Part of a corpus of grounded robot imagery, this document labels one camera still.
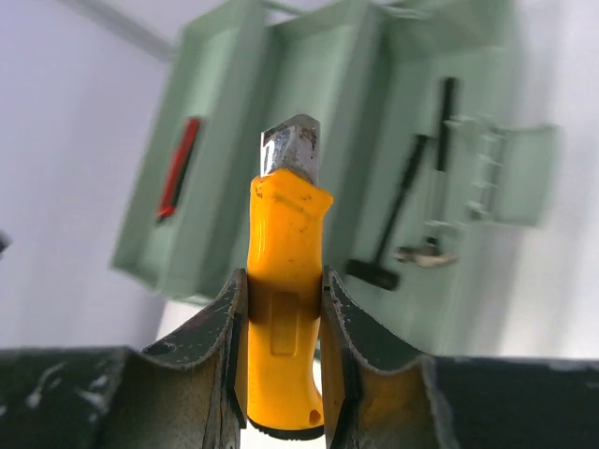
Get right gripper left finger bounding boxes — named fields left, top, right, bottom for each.
left=1, top=269, right=248, bottom=448

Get aluminium frame rail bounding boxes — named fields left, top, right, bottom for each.
left=60, top=0, right=176, bottom=63

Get small black mallet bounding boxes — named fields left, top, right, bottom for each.
left=344, top=134, right=429, bottom=291

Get claw hammer black handle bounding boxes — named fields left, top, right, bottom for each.
left=395, top=77, right=459, bottom=268

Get orange black utility knife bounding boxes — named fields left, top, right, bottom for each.
left=246, top=114, right=333, bottom=441

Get translucent green tool box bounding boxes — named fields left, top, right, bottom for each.
left=112, top=1, right=557, bottom=355

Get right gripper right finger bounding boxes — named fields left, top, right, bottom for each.
left=320, top=269, right=598, bottom=449

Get red handled pliers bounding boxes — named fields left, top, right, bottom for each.
left=156, top=117, right=201, bottom=224

